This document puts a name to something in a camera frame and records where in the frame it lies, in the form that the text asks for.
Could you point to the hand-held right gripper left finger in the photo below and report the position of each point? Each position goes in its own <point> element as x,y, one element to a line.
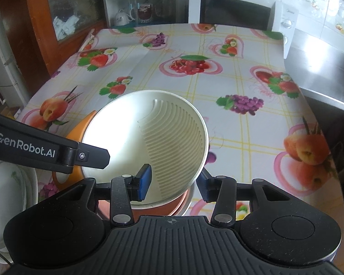
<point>144,182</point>

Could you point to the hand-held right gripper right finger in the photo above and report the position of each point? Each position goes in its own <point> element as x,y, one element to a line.
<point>204,189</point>

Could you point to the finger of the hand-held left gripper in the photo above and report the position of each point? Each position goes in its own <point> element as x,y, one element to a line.
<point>94,157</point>

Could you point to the terracotta bowl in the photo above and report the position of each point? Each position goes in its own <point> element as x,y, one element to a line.
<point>160,209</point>

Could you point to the white plate with green print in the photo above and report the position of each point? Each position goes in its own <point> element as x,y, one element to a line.
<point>20,194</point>

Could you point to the fruit print tablecloth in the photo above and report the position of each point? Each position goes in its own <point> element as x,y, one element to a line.
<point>218,114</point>

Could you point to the wooden cabinet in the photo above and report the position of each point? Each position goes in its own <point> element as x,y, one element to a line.
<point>34,20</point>

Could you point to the white teapot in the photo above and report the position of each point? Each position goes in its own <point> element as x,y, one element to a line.
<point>122,18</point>

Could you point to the glass mug with dark print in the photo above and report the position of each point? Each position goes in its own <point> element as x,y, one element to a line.
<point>145,13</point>

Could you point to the stainless steel counter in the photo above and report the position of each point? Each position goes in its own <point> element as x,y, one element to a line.
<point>326,63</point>

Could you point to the white microwave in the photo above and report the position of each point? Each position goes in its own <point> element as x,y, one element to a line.
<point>232,11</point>

